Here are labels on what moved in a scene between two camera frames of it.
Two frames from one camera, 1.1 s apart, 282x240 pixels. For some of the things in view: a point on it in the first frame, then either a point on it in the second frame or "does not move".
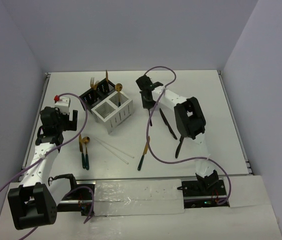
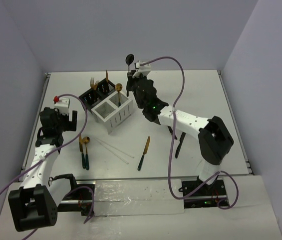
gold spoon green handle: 118,87 does not move
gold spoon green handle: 86,140 does not move
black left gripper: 70,125 does not move
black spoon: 150,123 → 129,59
